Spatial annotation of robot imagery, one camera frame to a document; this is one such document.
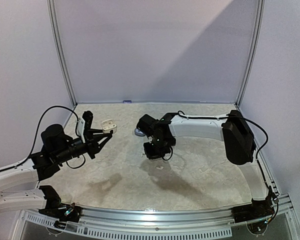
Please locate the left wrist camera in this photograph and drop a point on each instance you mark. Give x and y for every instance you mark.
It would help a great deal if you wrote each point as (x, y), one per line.
(84, 123)

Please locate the aluminium front rail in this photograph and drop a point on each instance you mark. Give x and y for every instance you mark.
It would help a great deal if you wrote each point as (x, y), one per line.
(114, 224)

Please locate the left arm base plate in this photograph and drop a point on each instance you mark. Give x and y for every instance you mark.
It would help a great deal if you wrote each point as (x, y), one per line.
(64, 213)

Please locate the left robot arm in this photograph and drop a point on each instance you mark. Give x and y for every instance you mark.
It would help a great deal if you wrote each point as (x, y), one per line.
(57, 149)

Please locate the white earbud case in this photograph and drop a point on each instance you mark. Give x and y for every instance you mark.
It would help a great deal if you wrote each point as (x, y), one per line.
(108, 126)

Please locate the left aluminium corner post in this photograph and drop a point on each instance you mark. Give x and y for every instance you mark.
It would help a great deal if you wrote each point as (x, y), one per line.
(52, 11)

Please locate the right aluminium corner post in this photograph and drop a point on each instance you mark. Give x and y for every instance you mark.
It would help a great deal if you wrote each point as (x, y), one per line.
(252, 51)

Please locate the aluminium corner post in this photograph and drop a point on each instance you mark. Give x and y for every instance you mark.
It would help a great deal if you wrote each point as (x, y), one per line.
(252, 51)
(52, 11)

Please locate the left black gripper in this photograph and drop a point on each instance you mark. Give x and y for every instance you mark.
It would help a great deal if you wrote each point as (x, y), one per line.
(92, 140)

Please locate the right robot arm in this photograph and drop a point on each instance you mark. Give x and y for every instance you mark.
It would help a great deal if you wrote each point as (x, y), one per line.
(232, 129)

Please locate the purple earbud charging case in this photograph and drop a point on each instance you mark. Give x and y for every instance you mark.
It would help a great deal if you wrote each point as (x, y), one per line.
(139, 133)

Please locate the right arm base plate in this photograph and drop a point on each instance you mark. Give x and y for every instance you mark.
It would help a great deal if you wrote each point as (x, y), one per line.
(250, 212)

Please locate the purple sticker on wall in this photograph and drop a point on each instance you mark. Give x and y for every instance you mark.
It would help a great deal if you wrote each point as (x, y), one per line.
(127, 101)

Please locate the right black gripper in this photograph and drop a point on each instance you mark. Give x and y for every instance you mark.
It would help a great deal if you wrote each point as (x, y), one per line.
(152, 154)

